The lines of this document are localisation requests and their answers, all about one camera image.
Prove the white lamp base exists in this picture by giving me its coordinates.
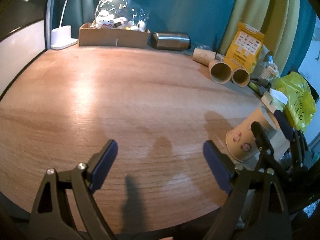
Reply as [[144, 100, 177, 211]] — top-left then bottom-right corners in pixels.
[[50, 0, 78, 50]]

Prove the stainless steel tumbler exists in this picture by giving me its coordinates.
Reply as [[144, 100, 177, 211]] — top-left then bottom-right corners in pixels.
[[150, 32, 191, 51]]

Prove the yellow plastic bag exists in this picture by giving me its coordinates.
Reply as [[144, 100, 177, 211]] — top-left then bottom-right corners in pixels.
[[272, 72, 317, 132]]

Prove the plastic bottle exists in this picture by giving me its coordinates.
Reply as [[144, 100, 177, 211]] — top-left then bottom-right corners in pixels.
[[266, 55, 273, 66]]

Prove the yellow paper bag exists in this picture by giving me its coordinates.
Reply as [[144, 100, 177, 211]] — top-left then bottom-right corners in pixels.
[[224, 22, 265, 74]]

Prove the beige tissue box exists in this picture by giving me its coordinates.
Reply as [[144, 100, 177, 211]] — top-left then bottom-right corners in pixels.
[[261, 88, 288, 113]]

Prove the printed paper cup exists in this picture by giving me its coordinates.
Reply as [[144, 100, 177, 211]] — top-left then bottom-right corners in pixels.
[[225, 106, 280, 163]]

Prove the clear plastic toy bag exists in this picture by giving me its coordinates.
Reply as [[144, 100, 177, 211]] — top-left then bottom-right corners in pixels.
[[90, 0, 150, 32]]

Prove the white perforated basket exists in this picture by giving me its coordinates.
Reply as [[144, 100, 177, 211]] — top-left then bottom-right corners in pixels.
[[251, 63, 280, 80]]

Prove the short cardboard tube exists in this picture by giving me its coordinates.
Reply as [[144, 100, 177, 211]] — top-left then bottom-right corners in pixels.
[[232, 68, 250, 87]]

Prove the far cardboard tube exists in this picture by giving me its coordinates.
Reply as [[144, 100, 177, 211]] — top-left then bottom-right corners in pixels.
[[192, 48, 216, 66]]

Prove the grey cloth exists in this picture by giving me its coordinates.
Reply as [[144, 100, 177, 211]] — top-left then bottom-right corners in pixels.
[[248, 77, 272, 97]]

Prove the brown cardboard box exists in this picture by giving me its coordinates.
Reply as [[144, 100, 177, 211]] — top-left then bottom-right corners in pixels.
[[78, 23, 150, 48]]

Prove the large cardboard tube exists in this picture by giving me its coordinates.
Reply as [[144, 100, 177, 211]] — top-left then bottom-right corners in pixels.
[[208, 60, 232, 84]]

